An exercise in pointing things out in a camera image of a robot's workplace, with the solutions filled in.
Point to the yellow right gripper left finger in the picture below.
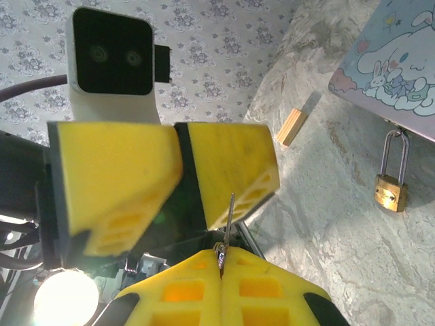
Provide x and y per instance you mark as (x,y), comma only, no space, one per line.
(176,292)

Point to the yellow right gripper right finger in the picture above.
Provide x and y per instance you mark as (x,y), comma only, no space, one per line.
(268,292)

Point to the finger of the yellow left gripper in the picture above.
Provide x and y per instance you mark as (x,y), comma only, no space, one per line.
(112,183)
(234,169)

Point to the silver key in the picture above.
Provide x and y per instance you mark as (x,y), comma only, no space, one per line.
(229,224)

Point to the brass padlock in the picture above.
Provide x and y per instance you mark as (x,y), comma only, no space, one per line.
(391,193)

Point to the silver metal rod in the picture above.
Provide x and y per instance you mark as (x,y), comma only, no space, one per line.
(249,239)

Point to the small wooden block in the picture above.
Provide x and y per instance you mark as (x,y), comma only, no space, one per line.
(291,128)

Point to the bright round lamp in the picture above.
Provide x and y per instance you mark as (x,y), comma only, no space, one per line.
(64,299)

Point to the metal hasp on box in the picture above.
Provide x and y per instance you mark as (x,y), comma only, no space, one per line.
(396,126)

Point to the cartoon rabbit print box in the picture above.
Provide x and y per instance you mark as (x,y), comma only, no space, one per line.
(394,57)

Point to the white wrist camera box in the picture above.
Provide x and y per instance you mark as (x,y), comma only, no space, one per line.
(108,64)

